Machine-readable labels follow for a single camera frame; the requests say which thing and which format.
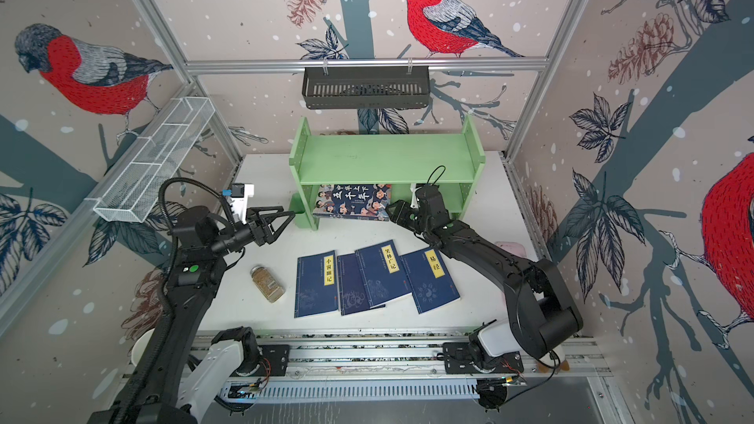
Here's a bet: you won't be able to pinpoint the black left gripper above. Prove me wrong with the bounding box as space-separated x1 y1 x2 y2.
209 204 295 258

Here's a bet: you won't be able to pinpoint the colourful illustrated large book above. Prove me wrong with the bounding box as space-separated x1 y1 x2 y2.
313 185 392 221

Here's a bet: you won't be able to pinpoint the blue book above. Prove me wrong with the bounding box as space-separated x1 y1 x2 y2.
355 241 412 308
337 253 383 316
400 249 461 314
294 250 339 318

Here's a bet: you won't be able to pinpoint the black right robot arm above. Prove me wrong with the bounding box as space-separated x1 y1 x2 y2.
387 182 583 359

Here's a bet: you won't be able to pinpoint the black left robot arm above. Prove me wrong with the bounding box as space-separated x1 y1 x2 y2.
89 177 296 423

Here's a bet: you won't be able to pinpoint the green plastic hanging bin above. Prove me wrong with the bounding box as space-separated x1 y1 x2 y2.
290 194 317 230

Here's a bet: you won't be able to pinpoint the green wooden shelf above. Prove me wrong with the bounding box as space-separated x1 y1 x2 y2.
289 118 486 230

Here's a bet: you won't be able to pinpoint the spice jar brown contents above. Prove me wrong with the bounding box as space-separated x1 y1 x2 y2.
251 265 285 303

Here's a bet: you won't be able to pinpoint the pink phone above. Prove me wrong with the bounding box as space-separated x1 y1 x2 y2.
496 241 527 257

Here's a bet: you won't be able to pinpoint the black hanging basket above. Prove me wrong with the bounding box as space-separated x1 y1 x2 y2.
302 66 431 110

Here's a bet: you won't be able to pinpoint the white cup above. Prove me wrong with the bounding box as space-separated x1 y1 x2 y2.
131 328 155 366

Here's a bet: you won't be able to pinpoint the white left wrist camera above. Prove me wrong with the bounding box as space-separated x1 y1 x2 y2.
222 183 254 224

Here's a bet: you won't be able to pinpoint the white wire mesh basket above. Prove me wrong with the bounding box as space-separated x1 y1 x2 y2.
87 96 215 223

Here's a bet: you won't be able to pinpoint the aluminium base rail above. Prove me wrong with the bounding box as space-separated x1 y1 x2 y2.
219 332 607 406

